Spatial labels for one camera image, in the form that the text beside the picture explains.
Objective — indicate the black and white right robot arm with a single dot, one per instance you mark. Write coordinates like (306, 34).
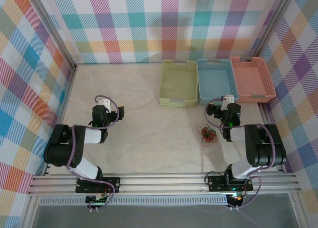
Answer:
(263, 151)

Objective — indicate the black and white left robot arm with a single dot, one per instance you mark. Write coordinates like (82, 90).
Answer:
(59, 151)

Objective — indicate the blue plastic basket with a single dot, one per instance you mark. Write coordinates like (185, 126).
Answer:
(216, 81)

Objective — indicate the pink plastic basket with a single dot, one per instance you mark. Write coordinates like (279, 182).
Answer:
(252, 79)

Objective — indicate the green plastic basket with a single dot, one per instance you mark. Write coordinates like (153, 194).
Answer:
(177, 81)

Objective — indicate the left controller circuit board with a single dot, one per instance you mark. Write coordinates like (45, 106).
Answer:
(95, 200)

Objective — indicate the controller circuit board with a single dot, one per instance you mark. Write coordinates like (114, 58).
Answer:
(237, 198)
(95, 200)

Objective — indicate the right controller circuit board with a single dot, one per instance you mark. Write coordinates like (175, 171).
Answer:
(237, 198)

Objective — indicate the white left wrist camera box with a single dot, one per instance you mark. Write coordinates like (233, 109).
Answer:
(103, 104)

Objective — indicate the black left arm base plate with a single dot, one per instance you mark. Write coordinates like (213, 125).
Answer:
(111, 184)

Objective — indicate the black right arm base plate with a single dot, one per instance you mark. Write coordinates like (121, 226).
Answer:
(216, 184)

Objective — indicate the aluminium mounting rail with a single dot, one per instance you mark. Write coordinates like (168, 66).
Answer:
(161, 183)

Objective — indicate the aluminium frame post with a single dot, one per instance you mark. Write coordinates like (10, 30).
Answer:
(51, 26)
(272, 26)

